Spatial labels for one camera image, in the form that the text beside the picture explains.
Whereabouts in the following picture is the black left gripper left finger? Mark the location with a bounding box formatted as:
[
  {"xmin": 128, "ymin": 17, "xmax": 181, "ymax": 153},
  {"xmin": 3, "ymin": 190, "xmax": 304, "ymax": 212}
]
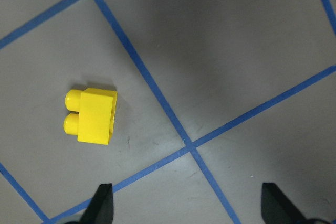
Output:
[{"xmin": 79, "ymin": 183, "xmax": 114, "ymax": 224}]

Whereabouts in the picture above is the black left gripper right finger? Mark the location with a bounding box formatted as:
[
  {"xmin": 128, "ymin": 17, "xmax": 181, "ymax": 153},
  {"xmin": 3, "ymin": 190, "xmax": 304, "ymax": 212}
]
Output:
[{"xmin": 261, "ymin": 183, "xmax": 307, "ymax": 224}]

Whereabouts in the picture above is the yellow toy block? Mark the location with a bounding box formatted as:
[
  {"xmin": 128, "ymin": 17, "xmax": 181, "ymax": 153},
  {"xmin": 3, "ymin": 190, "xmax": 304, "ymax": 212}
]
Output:
[{"xmin": 63, "ymin": 88, "xmax": 118, "ymax": 145}]

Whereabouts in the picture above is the brown paper table cover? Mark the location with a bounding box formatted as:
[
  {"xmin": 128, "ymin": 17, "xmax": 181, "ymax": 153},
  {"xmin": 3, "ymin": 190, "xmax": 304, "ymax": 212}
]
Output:
[{"xmin": 1, "ymin": 0, "xmax": 335, "ymax": 223}]

